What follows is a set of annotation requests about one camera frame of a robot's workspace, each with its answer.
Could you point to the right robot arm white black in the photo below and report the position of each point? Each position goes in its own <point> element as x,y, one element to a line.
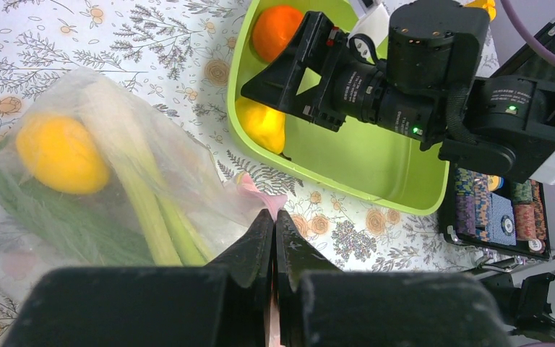
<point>415,75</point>

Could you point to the white green toy leek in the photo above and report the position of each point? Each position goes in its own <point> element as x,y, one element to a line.
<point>126,143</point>

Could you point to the clear zip top bag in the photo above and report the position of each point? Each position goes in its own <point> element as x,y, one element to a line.
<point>220,211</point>

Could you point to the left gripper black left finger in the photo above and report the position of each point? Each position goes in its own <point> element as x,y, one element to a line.
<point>224,303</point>

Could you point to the orange toy fruit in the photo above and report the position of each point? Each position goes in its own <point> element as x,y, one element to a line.
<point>274,29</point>

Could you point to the green plastic tray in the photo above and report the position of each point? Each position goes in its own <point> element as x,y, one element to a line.
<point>361,160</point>

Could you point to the yellow blue brick tower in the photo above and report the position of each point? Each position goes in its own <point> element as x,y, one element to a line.
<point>488,5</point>

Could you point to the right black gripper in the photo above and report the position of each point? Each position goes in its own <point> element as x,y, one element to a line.
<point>325,75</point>

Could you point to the green toy cucumber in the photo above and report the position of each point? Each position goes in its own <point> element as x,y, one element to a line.
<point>70,226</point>

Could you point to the floral table mat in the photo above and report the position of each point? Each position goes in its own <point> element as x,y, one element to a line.
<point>177,55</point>

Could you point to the yellow toy lemon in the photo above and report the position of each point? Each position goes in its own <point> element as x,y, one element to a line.
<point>60,153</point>

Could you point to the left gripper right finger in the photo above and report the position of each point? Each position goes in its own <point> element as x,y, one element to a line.
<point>321,305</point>

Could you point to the black poker chip case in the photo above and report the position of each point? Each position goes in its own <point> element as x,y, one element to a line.
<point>508,217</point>

